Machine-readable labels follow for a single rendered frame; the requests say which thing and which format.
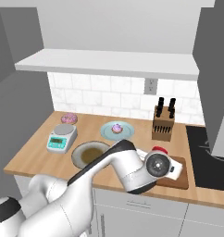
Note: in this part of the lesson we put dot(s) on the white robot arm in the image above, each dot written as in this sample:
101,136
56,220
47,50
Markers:
70,206

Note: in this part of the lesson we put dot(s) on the light blue plate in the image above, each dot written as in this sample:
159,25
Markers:
109,131

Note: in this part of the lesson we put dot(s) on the wooden knife block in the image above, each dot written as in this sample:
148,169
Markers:
162,128

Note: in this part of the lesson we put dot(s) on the brown wooden cutting board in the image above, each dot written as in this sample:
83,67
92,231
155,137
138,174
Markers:
181,180

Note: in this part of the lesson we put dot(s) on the white kitchen scale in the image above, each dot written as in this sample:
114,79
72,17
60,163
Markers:
62,137

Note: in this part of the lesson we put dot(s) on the grey drawer front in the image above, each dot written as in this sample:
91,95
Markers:
209,214
160,205

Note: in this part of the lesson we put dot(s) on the red round object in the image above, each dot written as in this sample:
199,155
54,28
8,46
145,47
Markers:
160,150

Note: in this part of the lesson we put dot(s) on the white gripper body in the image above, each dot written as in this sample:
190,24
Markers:
177,170

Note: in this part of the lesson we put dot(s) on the pink frosted cupcake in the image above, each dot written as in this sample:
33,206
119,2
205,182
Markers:
117,128

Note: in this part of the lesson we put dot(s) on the grey cupboard door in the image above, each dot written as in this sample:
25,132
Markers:
138,225

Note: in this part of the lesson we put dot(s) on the white wall shelf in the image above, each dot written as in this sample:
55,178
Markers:
107,63

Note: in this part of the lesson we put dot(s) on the pink frosted donut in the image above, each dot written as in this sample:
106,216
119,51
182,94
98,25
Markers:
69,118

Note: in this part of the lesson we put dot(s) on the grey tall cabinet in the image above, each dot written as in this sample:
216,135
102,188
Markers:
18,108

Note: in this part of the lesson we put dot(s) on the grey plate with brown pastry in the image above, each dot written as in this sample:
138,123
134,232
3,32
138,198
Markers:
86,154

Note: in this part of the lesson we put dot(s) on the black hob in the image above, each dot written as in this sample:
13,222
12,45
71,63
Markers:
206,166

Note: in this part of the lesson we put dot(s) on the grey range hood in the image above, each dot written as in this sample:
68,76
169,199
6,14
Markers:
214,77

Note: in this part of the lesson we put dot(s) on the grey wall outlet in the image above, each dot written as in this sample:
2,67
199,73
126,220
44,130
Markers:
151,86

